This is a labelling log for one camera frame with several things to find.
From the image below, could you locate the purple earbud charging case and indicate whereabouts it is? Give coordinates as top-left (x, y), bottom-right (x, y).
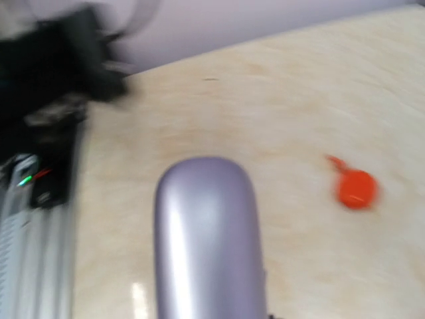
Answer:
top-left (154, 157), bottom-right (268, 318)

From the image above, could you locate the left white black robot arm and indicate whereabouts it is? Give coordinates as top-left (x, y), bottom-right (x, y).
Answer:
top-left (1, 5), bottom-right (128, 136)

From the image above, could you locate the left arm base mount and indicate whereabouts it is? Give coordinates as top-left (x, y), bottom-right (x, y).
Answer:
top-left (1, 100), bottom-right (88, 209)

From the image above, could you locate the red round charging case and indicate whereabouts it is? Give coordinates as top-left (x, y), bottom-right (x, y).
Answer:
top-left (335, 169), bottom-right (379, 209)

